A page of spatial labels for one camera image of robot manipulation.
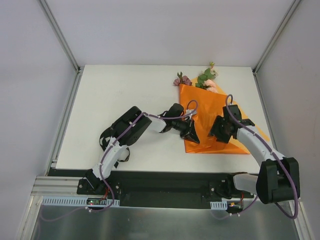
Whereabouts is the orange wrapping paper sheet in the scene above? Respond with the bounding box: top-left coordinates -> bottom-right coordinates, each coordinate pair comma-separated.
178,77 -> 271,155

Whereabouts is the pink fake rose stem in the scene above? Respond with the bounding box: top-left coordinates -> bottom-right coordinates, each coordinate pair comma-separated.
203,79 -> 218,93

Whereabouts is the mauve fake rose stem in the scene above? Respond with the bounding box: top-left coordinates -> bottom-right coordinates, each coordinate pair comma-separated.
173,72 -> 192,87

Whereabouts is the white fake rose stem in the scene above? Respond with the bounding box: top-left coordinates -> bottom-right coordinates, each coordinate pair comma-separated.
195,61 -> 218,90

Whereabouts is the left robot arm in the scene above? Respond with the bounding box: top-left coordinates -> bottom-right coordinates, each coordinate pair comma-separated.
84,100 -> 200,195

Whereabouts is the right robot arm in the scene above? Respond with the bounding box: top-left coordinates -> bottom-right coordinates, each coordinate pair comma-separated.
208,104 -> 300,204

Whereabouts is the black ribbon with gold text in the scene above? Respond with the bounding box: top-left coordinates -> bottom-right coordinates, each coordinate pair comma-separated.
99,124 -> 131,169

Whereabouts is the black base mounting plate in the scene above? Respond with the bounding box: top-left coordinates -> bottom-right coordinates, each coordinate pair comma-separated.
76,169 -> 256,208

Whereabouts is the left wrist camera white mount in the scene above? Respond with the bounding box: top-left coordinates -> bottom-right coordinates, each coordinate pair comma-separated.
183,109 -> 197,118

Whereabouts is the right aluminium frame post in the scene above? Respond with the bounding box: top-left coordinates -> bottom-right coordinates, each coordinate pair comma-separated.
252,0 -> 303,76

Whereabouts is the aluminium frame post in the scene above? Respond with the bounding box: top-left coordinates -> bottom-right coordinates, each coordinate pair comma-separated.
37,0 -> 81,74
252,0 -> 303,76

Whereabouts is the right white slotted cable duct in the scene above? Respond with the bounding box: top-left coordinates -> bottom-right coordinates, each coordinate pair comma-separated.
209,200 -> 243,211

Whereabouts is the white slotted cable duct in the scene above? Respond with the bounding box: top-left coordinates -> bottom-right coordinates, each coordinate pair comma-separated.
209,200 -> 243,211
42,196 -> 120,208

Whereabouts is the left white slotted cable duct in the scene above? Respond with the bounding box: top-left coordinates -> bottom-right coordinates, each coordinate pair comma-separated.
42,196 -> 120,208

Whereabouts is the left aluminium frame post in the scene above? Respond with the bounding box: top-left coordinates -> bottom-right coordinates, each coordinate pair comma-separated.
37,0 -> 81,74

